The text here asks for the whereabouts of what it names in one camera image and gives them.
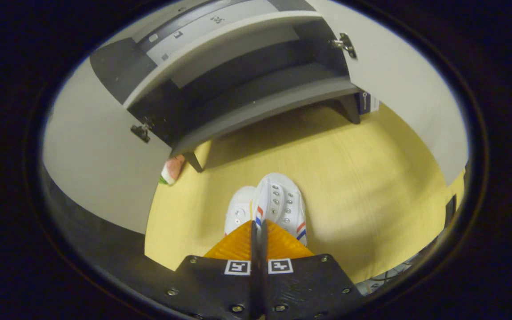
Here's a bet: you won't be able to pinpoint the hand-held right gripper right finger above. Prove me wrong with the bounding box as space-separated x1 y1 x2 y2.
260 220 365 320

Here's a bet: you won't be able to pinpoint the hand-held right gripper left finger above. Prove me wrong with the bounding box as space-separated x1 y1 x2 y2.
156 221 260 320

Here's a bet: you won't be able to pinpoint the white canvas shoe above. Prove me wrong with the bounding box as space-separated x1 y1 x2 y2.
224 185 256 236
251 172 308 246

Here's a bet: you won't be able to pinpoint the white shoe cabinet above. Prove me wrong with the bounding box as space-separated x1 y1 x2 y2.
89 0 372 173

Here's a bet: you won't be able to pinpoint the white shoe cabinet door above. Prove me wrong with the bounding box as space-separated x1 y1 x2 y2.
305 0 469 186
43 58 173 235

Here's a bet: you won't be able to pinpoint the pink and green object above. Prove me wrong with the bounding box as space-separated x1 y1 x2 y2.
160 154 186 186

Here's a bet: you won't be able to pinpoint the white printed box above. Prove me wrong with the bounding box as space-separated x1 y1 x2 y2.
357 90 380 114

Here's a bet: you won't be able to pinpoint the grey cables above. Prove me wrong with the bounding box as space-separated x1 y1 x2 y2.
356 256 421 295

